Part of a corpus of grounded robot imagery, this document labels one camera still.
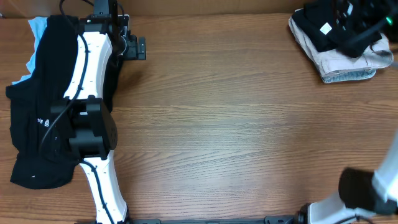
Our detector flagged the folded beige trousers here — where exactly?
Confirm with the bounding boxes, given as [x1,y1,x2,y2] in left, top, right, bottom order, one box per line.
[289,16,394,76]

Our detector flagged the light blue garment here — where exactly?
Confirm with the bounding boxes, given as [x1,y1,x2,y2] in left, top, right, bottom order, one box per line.
[12,17,47,85]

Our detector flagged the black polo shirt with logo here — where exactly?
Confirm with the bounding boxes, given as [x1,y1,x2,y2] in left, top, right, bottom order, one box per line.
[6,16,119,190]

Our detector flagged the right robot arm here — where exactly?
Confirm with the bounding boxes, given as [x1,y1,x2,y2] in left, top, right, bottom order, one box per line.
[289,0,397,223]

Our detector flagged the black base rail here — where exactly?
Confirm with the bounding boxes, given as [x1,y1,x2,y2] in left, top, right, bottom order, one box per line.
[124,214,308,224]

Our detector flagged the black t-shirt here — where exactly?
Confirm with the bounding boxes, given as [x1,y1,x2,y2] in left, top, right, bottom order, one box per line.
[291,0,382,58]

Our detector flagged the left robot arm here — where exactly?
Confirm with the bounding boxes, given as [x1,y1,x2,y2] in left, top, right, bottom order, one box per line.
[50,0,146,224]

